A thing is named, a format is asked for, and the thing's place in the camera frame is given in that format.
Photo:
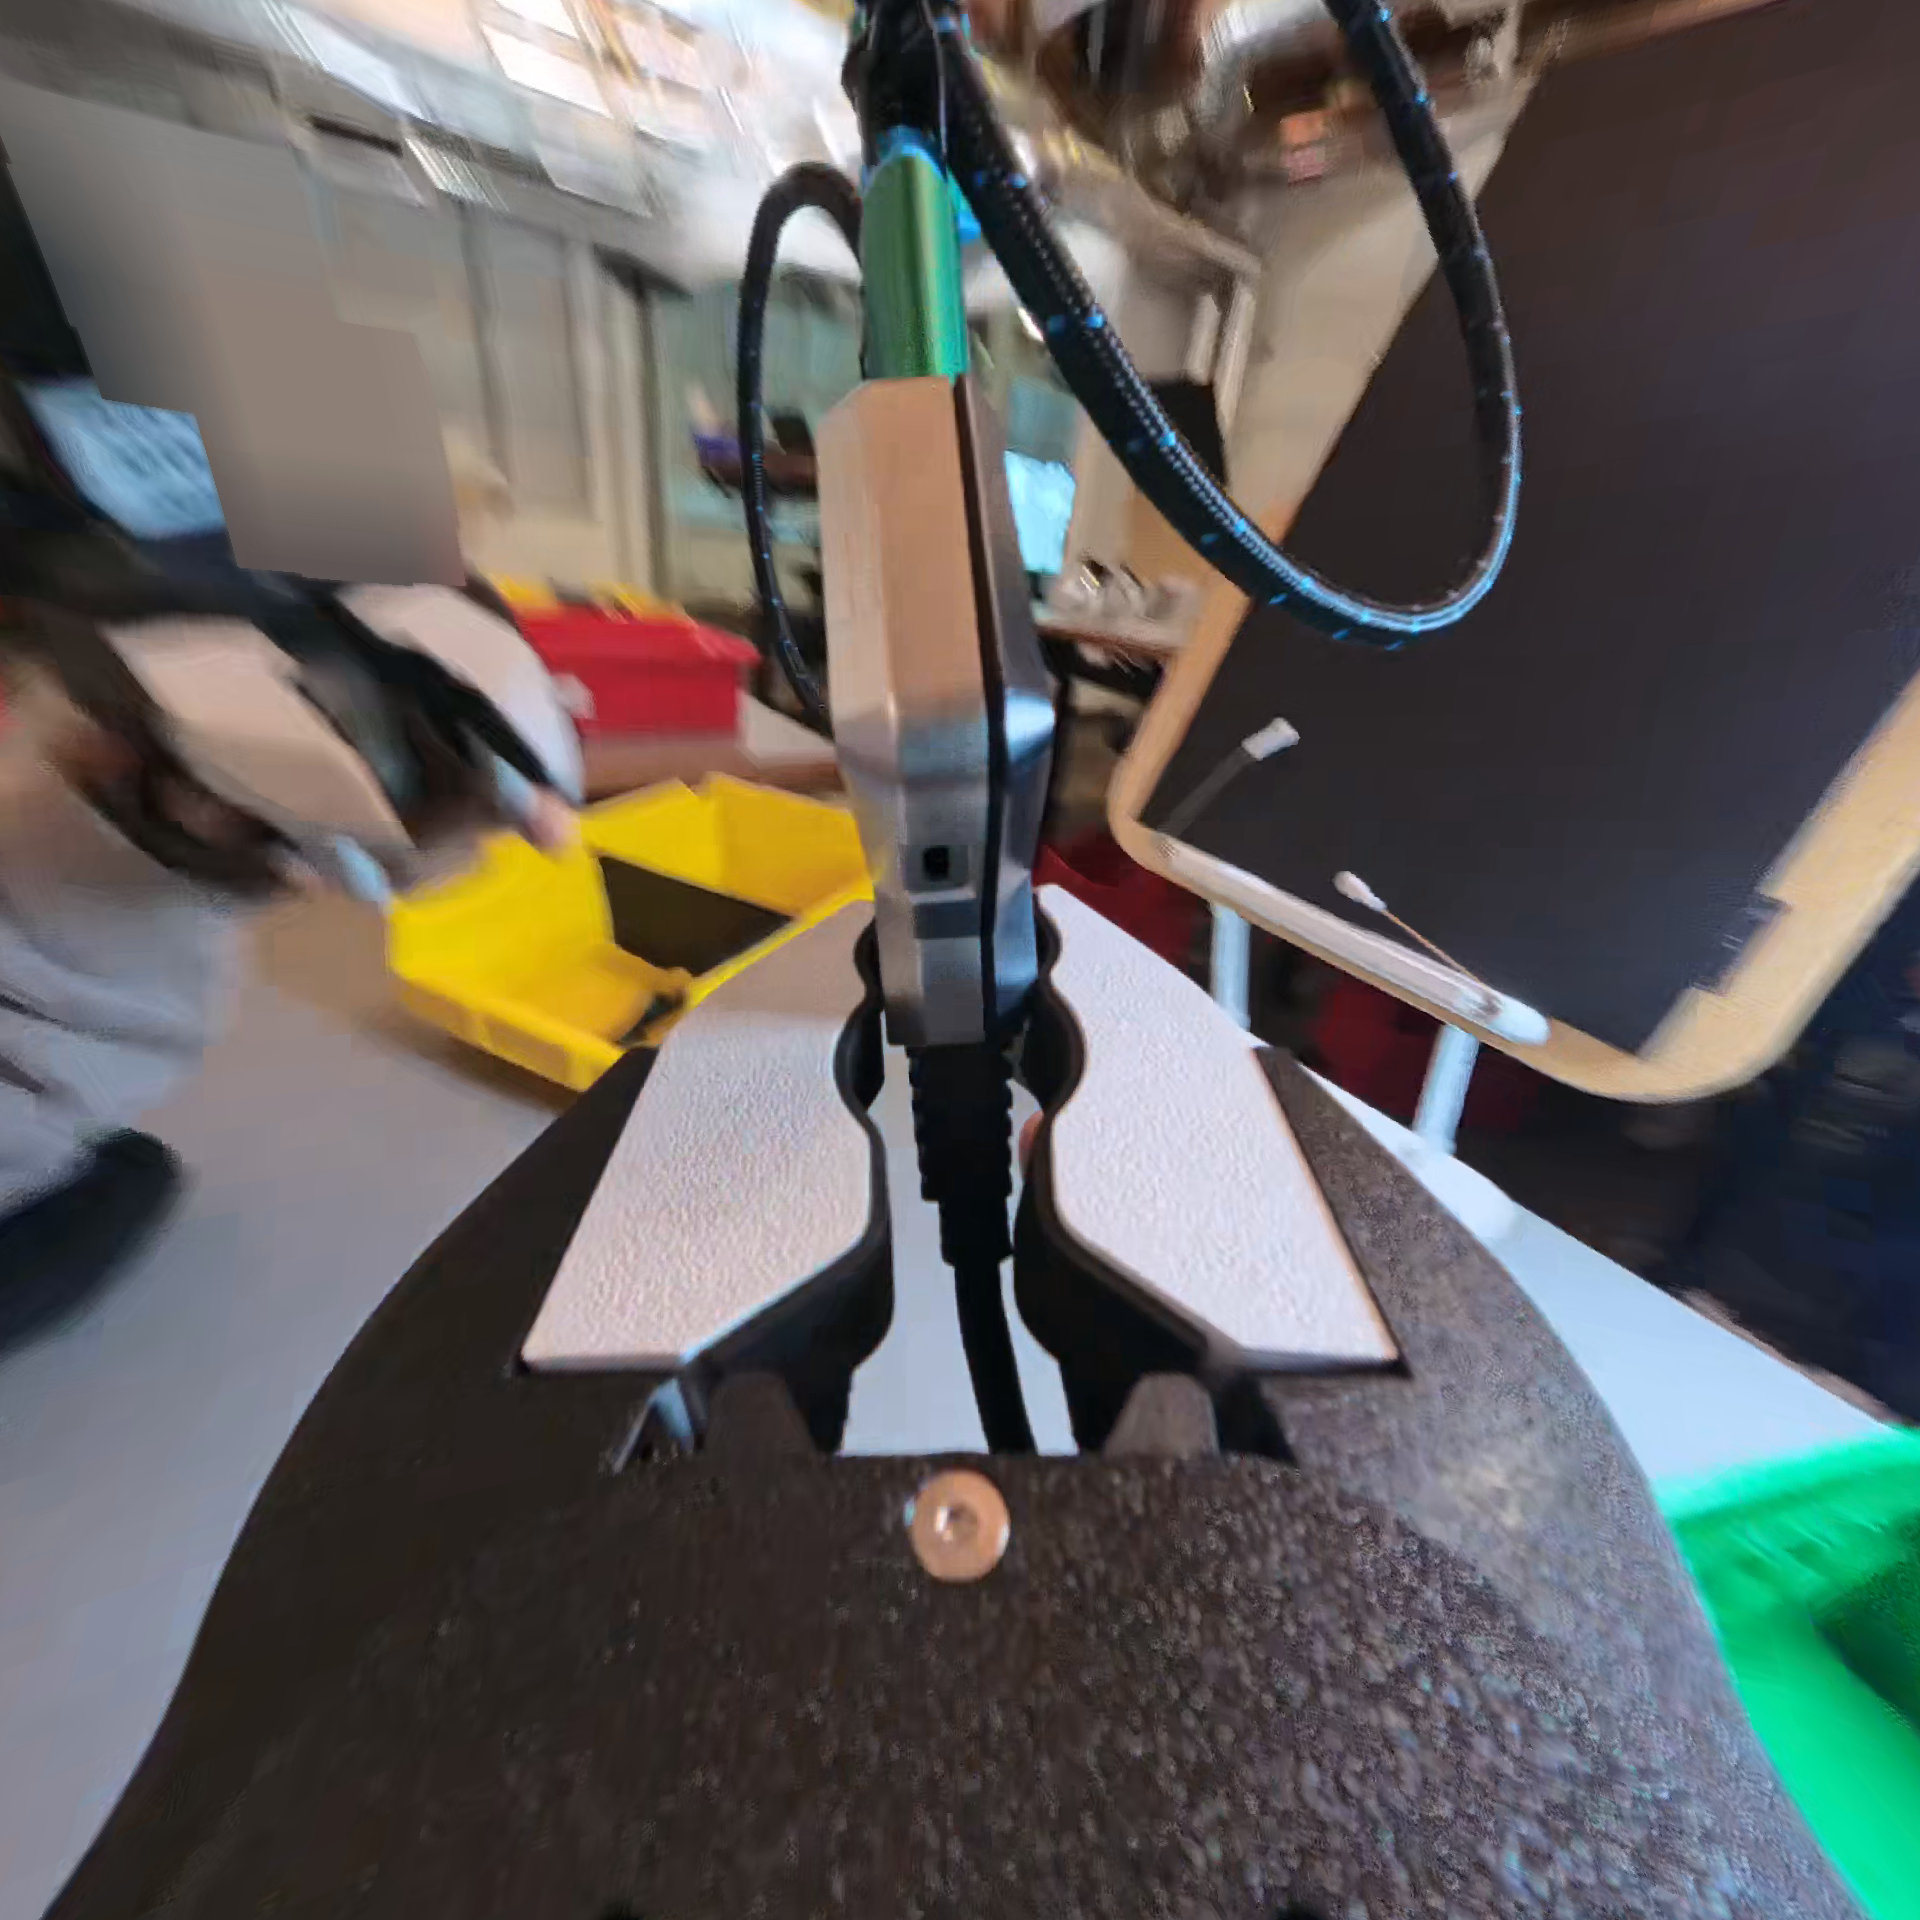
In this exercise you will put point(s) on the red battery bin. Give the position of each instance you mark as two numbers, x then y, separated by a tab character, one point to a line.
1382	1046

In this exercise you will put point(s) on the red bag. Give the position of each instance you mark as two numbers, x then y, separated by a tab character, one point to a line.
1112	894

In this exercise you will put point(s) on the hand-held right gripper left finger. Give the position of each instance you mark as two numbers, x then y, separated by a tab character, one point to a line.
720	1200

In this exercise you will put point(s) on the green plastic bin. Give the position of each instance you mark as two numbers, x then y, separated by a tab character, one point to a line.
1832	1681

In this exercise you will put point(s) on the yellow plastic bin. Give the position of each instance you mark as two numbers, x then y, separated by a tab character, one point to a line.
496	961

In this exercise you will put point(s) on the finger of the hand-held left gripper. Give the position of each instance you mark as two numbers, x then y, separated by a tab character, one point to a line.
482	690
271	737

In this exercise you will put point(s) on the black bin divider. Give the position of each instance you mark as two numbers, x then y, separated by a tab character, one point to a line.
692	914

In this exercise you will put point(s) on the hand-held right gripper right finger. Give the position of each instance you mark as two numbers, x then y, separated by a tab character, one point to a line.
1202	1200

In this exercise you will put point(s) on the red plastic bin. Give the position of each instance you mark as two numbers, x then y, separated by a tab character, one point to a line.
645	661

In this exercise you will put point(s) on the person's left forearm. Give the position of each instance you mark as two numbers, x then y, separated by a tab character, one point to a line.
92	1007

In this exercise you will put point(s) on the grey hdmi hub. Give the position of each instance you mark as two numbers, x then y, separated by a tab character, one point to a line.
916	661

